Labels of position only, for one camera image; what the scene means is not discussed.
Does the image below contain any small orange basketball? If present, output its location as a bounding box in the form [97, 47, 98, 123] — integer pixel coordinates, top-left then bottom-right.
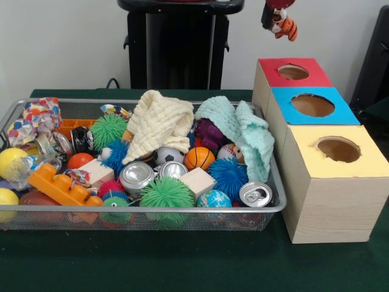
[184, 146, 216, 171]

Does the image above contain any cream yellow muslin cloth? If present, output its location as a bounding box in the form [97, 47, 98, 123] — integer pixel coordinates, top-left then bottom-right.
[122, 90, 195, 165]

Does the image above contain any flat orange plastic tray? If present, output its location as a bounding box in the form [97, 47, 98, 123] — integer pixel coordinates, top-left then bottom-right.
[59, 119, 98, 138]

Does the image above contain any orange plastic toy piece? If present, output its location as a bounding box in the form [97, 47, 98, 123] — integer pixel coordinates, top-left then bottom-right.
[27, 163, 103, 206]

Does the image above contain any wooden box with three holes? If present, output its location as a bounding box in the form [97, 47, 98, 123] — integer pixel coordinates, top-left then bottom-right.
[252, 57, 389, 244]

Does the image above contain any small green spiky ball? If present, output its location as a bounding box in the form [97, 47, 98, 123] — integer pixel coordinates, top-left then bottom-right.
[90, 114, 128, 151]

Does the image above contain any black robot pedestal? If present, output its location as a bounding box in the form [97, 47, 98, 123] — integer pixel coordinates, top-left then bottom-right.
[117, 0, 245, 91]

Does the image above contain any mint green muslin cloth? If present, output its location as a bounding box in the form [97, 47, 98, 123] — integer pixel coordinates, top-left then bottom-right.
[193, 96, 276, 183]

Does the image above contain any black chair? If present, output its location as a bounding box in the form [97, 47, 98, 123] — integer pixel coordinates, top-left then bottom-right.
[349, 5, 389, 119]

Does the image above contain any yellow tennis ball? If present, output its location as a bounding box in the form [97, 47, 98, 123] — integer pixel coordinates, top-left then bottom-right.
[0, 148, 29, 180]

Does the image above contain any blue spiky ball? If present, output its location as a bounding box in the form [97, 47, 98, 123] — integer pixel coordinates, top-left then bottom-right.
[208, 158, 250, 201]

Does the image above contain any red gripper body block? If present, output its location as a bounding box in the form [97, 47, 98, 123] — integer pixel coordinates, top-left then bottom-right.
[266, 0, 297, 10]

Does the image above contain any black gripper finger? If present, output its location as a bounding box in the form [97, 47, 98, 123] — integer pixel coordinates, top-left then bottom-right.
[261, 5, 276, 30]

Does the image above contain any dark green table cloth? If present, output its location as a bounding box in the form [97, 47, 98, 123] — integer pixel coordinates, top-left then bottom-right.
[0, 88, 389, 292]

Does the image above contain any silver can with open top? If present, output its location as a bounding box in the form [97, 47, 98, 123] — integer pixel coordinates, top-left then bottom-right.
[120, 161, 156, 199]

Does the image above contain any orange tiger plush toy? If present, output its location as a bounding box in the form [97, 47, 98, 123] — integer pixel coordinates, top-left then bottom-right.
[270, 9, 299, 42]

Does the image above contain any clear mesh bin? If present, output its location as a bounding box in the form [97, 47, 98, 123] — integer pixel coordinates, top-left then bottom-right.
[0, 97, 287, 232]

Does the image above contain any large green spiky ball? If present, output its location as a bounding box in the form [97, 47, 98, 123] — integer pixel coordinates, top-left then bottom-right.
[140, 176, 196, 210]

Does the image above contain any silver can with pull tab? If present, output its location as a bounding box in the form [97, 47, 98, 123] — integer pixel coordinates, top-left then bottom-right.
[239, 181, 272, 207]

